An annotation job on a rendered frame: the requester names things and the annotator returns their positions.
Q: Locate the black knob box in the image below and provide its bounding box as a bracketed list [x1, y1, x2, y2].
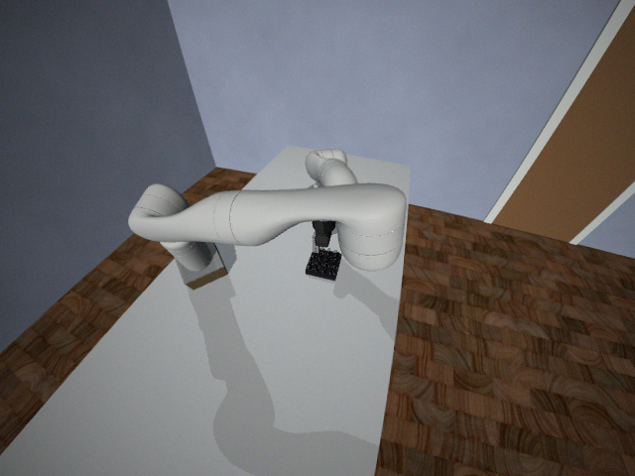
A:
[306, 249, 342, 281]

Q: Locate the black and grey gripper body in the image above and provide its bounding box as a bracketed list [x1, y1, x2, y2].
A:
[313, 220, 336, 248]

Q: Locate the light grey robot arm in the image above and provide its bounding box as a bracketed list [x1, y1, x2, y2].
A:
[128, 149, 407, 272]

